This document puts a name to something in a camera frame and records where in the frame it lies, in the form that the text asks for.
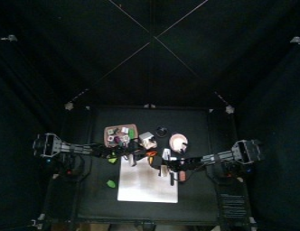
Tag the yellow toy corn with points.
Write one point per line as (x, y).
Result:
(151, 161)

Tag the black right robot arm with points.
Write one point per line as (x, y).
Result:
(221, 155)

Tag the metal frame corner bracket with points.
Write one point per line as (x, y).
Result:
(229, 109)
(10, 38)
(148, 106)
(69, 106)
(296, 40)

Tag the orange toy piece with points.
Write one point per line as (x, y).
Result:
(152, 154)

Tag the small grey toy piece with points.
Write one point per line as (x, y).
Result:
(110, 131)

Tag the green toy vegetable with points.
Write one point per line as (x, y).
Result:
(132, 132)

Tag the small white toy piece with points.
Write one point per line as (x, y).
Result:
(124, 130)

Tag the green corn husk piece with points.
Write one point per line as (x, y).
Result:
(112, 183)
(113, 160)

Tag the grey white toy box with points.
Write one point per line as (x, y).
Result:
(148, 138)

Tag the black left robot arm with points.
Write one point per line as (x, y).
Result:
(72, 148)

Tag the pink red toy piece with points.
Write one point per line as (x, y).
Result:
(181, 176)

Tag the brown wooden tray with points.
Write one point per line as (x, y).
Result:
(118, 133)

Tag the purple toy piece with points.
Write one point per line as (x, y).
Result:
(117, 140)

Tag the pink white plate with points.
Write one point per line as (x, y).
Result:
(179, 141)

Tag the white cutting board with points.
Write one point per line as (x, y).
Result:
(148, 182)

